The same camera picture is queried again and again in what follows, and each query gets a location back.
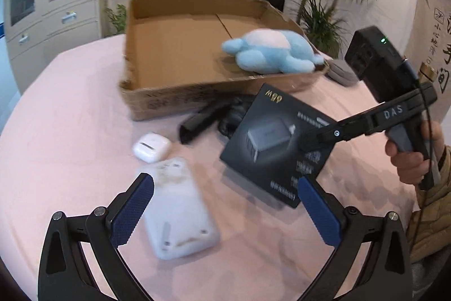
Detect person's right forearm tan sleeve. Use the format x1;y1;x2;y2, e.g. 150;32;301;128
405;145;451;263

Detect black charger package box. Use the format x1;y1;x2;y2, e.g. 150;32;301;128
219;83;338;210

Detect white earbuds case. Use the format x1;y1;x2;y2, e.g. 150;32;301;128
132;132;173;164

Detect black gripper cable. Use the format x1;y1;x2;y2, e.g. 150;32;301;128
402;56;435;245

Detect person's right hand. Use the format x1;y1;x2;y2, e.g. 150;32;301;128
385;120;443;186

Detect beige wall scroll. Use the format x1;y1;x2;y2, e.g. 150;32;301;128
403;0;451;94

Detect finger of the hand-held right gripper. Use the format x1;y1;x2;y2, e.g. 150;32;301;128
299;111;375;152

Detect black rounded object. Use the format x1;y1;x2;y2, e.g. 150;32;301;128
216;96;255;139

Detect white plastic device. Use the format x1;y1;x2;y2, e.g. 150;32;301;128
136;157;222;261

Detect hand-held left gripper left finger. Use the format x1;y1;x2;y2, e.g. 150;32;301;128
38;172;156;301

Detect grey pouch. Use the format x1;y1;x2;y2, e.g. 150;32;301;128
326;58;360;87

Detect shallow cardboard box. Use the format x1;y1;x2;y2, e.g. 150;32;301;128
118;0;332;122

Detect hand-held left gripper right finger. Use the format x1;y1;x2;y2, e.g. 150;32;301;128
298;176;413;301

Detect black curved plastic channel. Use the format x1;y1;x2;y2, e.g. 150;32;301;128
179;100;233;146

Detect blue plush toy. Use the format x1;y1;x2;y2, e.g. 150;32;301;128
221;29;324;74

